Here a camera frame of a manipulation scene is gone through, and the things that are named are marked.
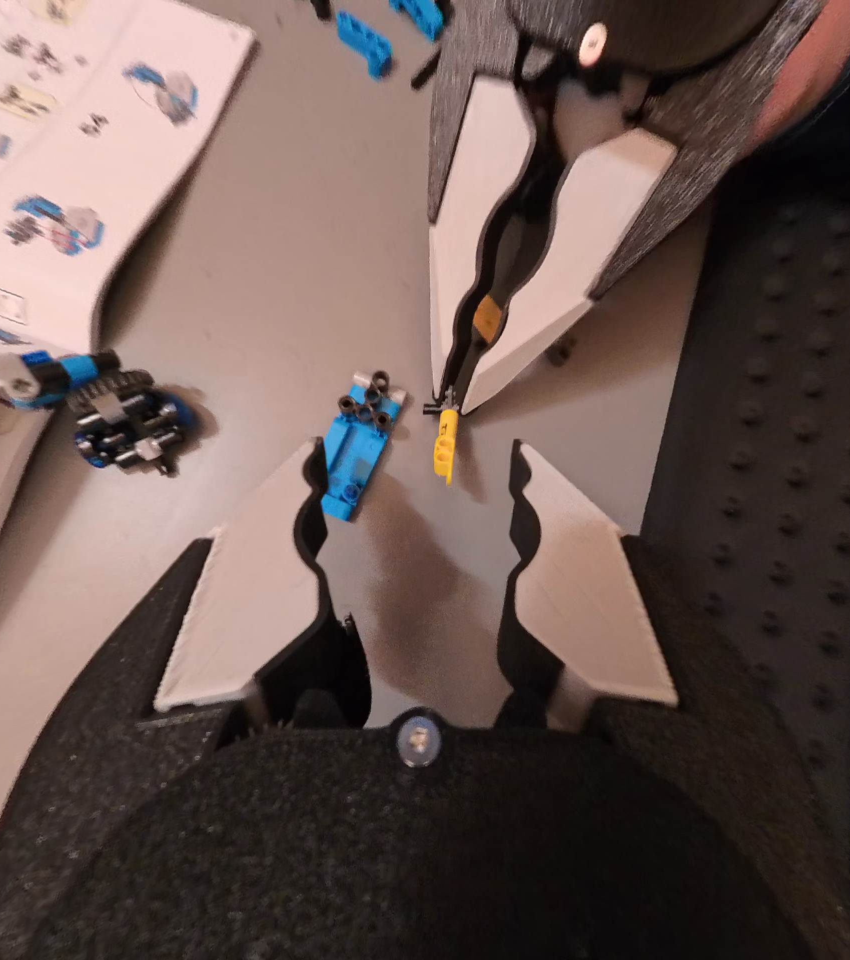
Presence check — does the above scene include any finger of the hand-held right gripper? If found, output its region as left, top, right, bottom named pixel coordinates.
left=461, top=126, right=679, bottom=415
left=427, top=73, right=540, bottom=406

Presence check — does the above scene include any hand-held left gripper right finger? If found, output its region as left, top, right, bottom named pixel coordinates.
left=496, top=438, right=679, bottom=730

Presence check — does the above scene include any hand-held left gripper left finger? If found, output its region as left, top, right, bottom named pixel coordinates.
left=153, top=437, right=373, bottom=729

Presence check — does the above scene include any blue-yellow brick assembly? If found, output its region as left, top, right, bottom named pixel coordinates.
left=320, top=369, right=407, bottom=521

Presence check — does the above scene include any grey desk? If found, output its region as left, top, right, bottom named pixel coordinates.
left=0, top=0, right=718, bottom=901

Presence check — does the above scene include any person's right hand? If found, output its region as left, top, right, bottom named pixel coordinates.
left=751, top=0, right=850, bottom=145

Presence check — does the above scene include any pile of small building pieces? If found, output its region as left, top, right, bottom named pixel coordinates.
left=308, top=0, right=452, bottom=91

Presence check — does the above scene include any blue tracked toy assembly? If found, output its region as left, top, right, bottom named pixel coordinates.
left=0, top=348, right=198, bottom=478

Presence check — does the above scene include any open instruction booklet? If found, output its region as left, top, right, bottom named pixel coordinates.
left=0, top=0, right=258, bottom=648

